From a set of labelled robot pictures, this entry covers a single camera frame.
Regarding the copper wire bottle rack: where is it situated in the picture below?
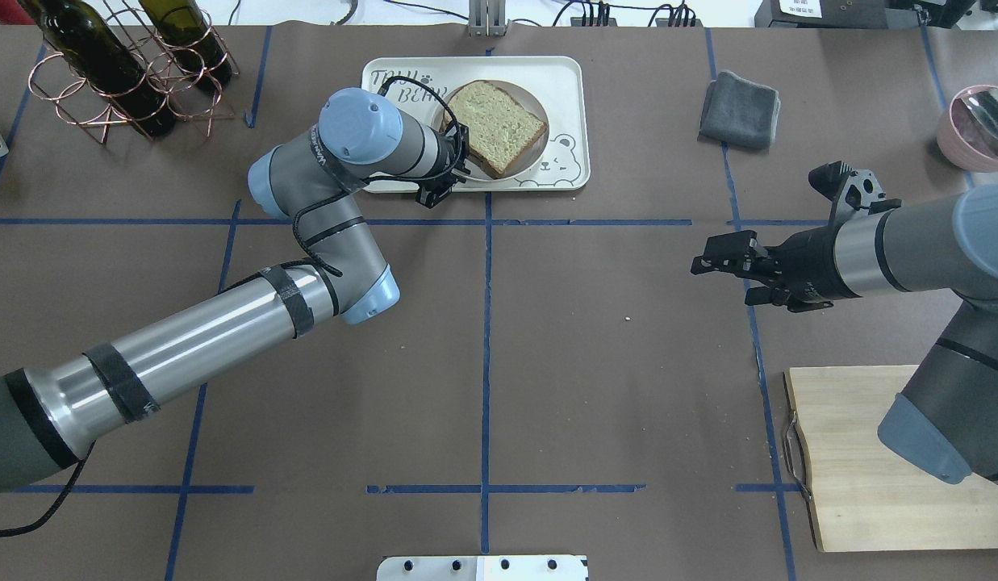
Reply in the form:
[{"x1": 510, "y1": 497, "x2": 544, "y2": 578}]
[{"x1": 20, "y1": 1, "x2": 237, "y2": 144}]

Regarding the metal scoop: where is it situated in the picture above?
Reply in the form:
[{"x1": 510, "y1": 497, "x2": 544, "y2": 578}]
[{"x1": 960, "y1": 87, "x2": 998, "y2": 151}]

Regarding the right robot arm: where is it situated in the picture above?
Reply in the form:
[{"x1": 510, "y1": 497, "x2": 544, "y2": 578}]
[{"x1": 691, "y1": 184, "x2": 998, "y2": 486}]

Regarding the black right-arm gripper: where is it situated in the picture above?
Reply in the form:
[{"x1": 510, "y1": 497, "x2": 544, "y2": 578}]
[{"x1": 691, "y1": 227, "x2": 857, "y2": 313}]

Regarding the wooden cutting board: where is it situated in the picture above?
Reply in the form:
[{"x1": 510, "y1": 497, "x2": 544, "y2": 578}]
[{"x1": 785, "y1": 365, "x2": 998, "y2": 553}]

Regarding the dark wine bottle lower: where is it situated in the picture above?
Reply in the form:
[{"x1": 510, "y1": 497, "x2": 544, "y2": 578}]
[{"x1": 140, "y1": 1, "x2": 233, "y2": 94}]

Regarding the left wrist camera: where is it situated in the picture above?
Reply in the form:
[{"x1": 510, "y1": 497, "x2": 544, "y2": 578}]
[{"x1": 416, "y1": 176, "x2": 460, "y2": 209}]

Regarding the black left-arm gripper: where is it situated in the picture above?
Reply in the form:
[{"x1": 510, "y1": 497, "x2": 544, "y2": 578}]
[{"x1": 431, "y1": 121, "x2": 469, "y2": 182}]

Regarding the grey folded cloth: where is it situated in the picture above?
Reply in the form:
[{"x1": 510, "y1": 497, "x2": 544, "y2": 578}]
[{"x1": 699, "y1": 69, "x2": 780, "y2": 150}]

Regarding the dark wine bottle upper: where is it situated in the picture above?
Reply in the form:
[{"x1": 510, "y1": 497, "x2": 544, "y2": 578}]
[{"x1": 18, "y1": 1, "x2": 177, "y2": 137}]

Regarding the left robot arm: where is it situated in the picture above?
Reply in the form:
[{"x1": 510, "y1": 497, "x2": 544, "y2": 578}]
[{"x1": 0, "y1": 88, "x2": 470, "y2": 493}]

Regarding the pink bowl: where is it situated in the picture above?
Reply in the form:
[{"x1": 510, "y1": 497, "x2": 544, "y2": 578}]
[{"x1": 937, "y1": 85, "x2": 998, "y2": 173}]

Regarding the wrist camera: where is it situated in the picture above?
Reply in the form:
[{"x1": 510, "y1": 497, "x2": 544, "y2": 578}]
[
  {"x1": 416, "y1": 176, "x2": 460, "y2": 209},
  {"x1": 808, "y1": 161, "x2": 902, "y2": 228}
]

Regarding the dark wine bottle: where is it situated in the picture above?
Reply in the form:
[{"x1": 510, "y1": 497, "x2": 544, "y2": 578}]
[
  {"x1": 140, "y1": 1, "x2": 233, "y2": 94},
  {"x1": 18, "y1": 1, "x2": 177, "y2": 137}
]

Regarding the white bear tray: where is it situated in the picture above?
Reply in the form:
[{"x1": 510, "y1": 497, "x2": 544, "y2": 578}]
[{"x1": 360, "y1": 56, "x2": 591, "y2": 194}]

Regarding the bread slice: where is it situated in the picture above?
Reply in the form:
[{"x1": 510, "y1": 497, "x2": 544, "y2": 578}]
[{"x1": 443, "y1": 80, "x2": 548, "y2": 179}]

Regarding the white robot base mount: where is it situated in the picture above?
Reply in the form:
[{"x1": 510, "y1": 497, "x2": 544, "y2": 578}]
[{"x1": 376, "y1": 554, "x2": 590, "y2": 580}]

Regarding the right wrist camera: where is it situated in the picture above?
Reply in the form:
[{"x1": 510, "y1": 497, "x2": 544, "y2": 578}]
[{"x1": 808, "y1": 161, "x2": 902, "y2": 228}]

